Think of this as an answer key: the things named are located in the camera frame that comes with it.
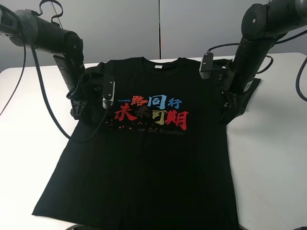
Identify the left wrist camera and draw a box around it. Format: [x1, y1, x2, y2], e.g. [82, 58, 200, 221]
[102, 75, 115, 110]

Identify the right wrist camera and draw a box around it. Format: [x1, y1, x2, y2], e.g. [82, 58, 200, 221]
[199, 52, 213, 80]

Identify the black printed t-shirt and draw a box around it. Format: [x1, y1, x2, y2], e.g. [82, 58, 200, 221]
[32, 57, 262, 230]

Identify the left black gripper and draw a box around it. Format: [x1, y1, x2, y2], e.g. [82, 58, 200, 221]
[66, 72, 101, 120]

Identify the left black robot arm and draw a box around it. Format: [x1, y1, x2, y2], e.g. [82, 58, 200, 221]
[0, 8, 97, 122]

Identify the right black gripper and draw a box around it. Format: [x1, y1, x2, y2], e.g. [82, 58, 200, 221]
[214, 59, 236, 125]

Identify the left black cable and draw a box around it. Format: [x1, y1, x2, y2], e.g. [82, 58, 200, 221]
[0, 0, 108, 144]

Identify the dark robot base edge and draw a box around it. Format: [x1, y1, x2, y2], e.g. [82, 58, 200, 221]
[66, 224, 83, 230]

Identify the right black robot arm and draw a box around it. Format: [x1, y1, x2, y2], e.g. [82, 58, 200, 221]
[220, 0, 307, 125]

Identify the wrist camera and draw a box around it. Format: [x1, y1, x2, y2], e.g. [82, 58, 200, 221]
[102, 75, 115, 110]
[199, 52, 213, 80]

